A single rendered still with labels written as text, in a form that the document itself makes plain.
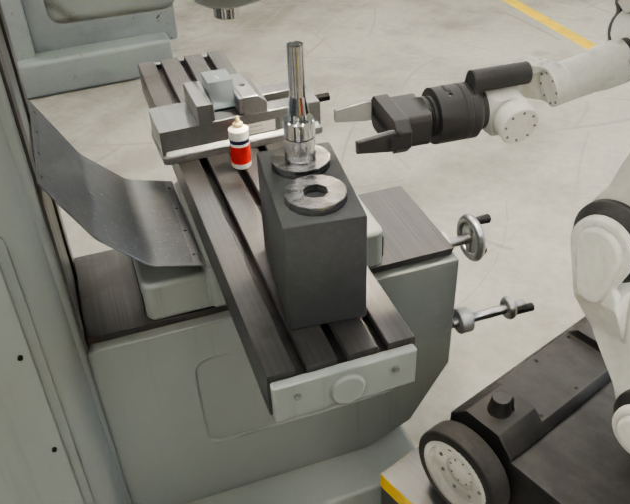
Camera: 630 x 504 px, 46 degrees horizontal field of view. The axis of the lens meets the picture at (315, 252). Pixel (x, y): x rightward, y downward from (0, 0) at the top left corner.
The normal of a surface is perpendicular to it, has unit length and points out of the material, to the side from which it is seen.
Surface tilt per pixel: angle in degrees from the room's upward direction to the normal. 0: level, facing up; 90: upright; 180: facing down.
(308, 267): 90
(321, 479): 0
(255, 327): 0
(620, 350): 90
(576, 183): 0
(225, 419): 90
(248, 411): 90
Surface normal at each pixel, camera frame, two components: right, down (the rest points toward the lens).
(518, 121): 0.28, 0.69
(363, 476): -0.04, -0.80
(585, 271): -0.78, 0.40
